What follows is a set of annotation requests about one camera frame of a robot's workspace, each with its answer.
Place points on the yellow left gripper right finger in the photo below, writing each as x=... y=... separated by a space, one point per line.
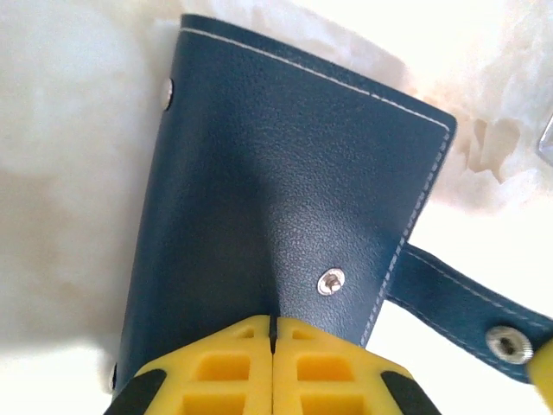
x=337 y=380

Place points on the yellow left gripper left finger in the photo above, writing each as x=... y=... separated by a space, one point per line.
x=216 y=380

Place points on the blue leather card holder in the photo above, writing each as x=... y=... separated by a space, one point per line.
x=268 y=181

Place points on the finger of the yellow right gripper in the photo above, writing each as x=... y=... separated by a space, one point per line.
x=543 y=372

